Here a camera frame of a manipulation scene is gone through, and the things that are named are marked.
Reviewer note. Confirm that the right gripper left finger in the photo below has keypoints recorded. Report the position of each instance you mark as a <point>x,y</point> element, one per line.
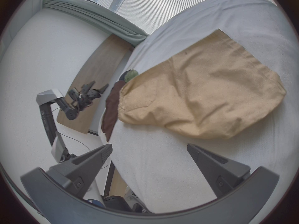
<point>79,171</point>

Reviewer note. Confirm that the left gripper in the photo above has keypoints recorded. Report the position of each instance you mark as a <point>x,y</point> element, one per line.
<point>90,94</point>

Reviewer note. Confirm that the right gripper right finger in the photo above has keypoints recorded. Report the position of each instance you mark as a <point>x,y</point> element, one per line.
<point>219,171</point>

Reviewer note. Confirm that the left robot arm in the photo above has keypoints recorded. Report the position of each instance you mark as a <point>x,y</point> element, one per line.
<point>49,96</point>

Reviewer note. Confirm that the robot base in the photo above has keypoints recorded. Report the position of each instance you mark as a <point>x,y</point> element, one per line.
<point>95,190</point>

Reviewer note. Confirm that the bed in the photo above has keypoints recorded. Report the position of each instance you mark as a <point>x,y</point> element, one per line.
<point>163,160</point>

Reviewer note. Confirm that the brown garment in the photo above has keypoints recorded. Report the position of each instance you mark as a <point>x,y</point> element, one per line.
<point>109,115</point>

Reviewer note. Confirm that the green garment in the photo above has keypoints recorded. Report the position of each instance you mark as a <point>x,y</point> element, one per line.
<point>130,75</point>

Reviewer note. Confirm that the blue-green curtain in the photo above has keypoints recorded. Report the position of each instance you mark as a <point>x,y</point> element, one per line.
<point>93,15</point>

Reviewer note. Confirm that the window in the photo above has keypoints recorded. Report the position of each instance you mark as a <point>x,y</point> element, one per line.
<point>151,8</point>

